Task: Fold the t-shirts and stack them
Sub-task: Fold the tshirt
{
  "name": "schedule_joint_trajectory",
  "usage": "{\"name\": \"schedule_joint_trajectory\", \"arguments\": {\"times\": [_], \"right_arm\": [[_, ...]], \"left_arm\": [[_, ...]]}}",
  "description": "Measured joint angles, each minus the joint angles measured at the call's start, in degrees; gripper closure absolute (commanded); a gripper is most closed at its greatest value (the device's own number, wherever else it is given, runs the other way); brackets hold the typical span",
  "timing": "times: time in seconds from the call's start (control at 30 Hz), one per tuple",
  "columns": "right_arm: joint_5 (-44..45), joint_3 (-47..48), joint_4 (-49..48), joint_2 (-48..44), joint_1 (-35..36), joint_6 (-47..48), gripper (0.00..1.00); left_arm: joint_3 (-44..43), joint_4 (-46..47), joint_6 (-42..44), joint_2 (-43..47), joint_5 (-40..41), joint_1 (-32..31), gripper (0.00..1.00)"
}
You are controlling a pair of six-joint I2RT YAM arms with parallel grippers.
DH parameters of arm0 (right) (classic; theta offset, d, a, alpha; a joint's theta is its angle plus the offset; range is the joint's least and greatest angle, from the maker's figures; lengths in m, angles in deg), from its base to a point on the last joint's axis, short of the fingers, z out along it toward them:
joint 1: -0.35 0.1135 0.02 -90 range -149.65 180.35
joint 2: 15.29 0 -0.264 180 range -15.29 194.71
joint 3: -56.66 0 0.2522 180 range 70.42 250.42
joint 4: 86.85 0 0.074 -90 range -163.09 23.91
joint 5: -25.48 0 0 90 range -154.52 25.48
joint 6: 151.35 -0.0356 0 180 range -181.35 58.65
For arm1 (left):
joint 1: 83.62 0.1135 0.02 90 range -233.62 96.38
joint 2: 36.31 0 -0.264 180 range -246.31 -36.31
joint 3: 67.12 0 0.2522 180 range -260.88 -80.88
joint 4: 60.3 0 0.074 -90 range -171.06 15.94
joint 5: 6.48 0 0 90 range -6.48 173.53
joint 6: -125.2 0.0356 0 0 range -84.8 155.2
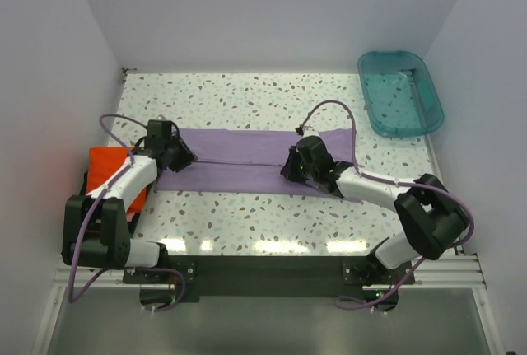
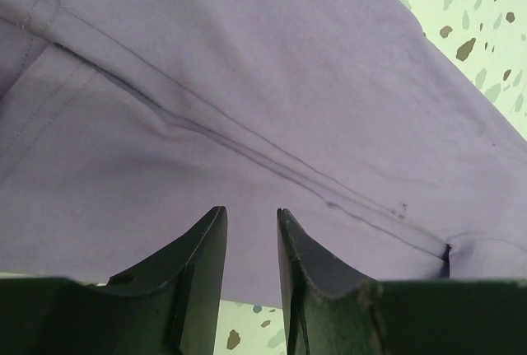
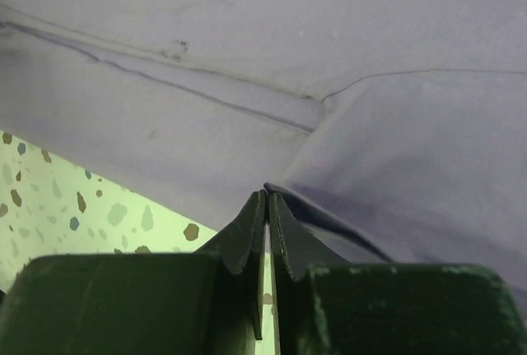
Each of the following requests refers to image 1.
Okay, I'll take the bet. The orange folded t shirt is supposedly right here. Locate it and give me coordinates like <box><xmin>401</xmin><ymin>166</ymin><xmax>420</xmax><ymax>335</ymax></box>
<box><xmin>85</xmin><ymin>147</ymin><xmax>128</xmax><ymax>194</ymax></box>

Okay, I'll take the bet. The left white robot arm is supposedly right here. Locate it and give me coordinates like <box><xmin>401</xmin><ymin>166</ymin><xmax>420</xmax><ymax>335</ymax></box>
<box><xmin>61</xmin><ymin>119</ymin><xmax>197</xmax><ymax>283</ymax></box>

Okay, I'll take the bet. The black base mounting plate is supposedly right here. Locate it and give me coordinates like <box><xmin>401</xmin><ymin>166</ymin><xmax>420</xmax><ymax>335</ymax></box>
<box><xmin>124</xmin><ymin>255</ymin><xmax>415</xmax><ymax>302</ymax></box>

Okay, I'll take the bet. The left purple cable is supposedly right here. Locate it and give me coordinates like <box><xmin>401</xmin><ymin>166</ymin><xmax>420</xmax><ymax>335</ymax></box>
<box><xmin>67</xmin><ymin>113</ymin><xmax>187</xmax><ymax>313</ymax></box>

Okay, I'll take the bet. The black folded t shirt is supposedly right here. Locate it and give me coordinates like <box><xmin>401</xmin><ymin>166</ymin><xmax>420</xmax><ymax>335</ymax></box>
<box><xmin>78</xmin><ymin>171</ymin><xmax>141</xmax><ymax>236</ymax></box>

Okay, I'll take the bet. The aluminium frame rail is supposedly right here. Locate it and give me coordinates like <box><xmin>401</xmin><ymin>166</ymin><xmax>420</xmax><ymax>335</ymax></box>
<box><xmin>52</xmin><ymin>255</ymin><xmax>487</xmax><ymax>289</ymax></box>

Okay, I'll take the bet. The lavender t shirt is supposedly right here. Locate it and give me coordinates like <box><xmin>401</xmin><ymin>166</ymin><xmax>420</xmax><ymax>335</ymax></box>
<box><xmin>156</xmin><ymin>128</ymin><xmax>328</xmax><ymax>198</ymax></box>

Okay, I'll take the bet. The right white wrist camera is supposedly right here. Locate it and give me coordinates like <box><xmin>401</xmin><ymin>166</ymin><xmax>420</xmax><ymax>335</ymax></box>
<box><xmin>295</xmin><ymin>125</ymin><xmax>319</xmax><ymax>138</ymax></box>

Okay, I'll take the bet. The teal plastic basket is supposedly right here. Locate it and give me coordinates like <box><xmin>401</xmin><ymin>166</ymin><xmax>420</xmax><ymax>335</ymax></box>
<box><xmin>357</xmin><ymin>50</ymin><xmax>444</xmax><ymax>138</ymax></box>

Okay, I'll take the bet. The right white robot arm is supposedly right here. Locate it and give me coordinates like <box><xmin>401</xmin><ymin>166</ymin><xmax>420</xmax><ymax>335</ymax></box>
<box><xmin>281</xmin><ymin>136</ymin><xmax>474</xmax><ymax>283</ymax></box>

